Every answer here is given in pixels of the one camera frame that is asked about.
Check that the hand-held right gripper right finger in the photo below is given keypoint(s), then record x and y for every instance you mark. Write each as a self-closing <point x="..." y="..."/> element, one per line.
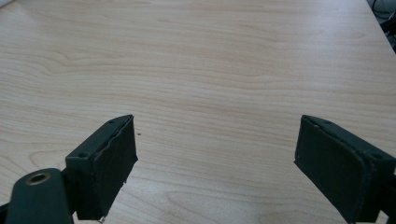
<point x="339" y="174"/>

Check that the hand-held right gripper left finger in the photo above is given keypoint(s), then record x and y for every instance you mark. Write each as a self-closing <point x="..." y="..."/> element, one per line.
<point x="102" y="174"/>

